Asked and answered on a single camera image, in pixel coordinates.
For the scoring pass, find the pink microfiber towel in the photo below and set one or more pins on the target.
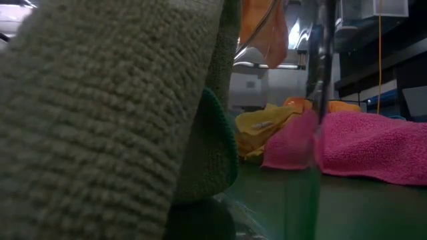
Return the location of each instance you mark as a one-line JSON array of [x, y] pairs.
[[367, 143]]

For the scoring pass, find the green table mat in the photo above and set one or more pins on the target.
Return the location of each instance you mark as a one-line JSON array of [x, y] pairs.
[[367, 213]]

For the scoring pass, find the sage green microfiber towel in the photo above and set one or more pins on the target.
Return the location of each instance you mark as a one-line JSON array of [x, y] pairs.
[[83, 116]]

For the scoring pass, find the white ceiling box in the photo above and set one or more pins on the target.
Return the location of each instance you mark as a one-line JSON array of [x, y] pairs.
[[387, 8]]

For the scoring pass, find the yellow microfiber towel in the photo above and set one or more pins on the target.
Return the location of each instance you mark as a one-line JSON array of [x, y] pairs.
[[260, 123]]

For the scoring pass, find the clear plastic bin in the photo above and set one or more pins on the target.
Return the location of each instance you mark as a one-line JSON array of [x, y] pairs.
[[320, 83]]

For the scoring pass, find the orange microfiber towel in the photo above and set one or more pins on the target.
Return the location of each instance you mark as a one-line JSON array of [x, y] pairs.
[[273, 40], [343, 106]]

